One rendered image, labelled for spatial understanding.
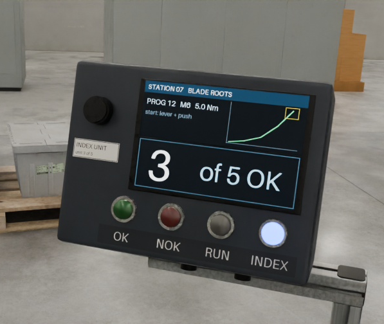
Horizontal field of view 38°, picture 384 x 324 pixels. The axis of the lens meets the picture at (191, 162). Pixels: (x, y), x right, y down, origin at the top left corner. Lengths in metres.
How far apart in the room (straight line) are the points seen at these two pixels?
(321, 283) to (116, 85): 0.29
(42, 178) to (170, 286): 1.08
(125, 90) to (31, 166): 2.76
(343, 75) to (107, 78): 8.65
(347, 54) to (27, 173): 6.62
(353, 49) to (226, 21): 3.35
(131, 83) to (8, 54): 7.06
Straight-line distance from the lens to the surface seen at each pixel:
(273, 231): 0.52
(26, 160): 3.30
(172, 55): 6.16
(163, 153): 0.55
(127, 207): 0.56
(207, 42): 6.24
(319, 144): 0.53
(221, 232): 0.53
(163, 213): 0.55
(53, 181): 3.37
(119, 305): 2.57
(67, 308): 2.56
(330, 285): 0.61
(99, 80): 0.58
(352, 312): 0.62
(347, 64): 9.18
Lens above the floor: 1.33
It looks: 17 degrees down
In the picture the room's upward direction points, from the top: 3 degrees clockwise
